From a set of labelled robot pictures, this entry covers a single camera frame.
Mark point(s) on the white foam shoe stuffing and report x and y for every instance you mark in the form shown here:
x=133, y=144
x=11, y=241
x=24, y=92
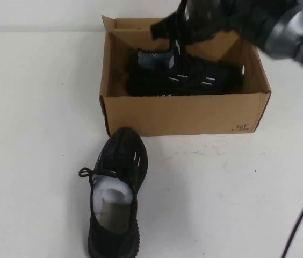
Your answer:
x=100, y=192

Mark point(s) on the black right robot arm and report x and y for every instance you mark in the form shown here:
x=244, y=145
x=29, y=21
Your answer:
x=296, y=40

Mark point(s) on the brown cardboard shoe box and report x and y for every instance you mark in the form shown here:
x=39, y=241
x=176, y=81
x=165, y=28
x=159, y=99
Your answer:
x=183, y=115

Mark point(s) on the black knit sneaker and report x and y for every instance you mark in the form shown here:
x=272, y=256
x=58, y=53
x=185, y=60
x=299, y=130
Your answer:
x=208, y=72
x=119, y=146

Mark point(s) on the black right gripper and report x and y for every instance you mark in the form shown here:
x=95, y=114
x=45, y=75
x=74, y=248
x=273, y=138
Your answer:
x=208, y=21

